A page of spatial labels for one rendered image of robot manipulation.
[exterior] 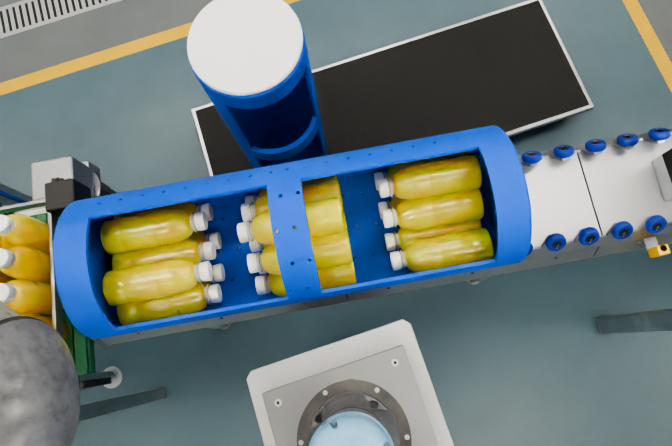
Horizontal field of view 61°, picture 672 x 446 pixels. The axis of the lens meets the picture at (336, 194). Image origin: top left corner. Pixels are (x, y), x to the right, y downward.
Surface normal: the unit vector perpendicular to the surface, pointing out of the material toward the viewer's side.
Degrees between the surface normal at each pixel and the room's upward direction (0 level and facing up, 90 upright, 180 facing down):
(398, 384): 1
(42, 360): 64
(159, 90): 0
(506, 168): 5
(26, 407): 40
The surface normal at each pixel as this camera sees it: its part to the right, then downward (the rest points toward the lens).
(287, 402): -0.05, -0.27
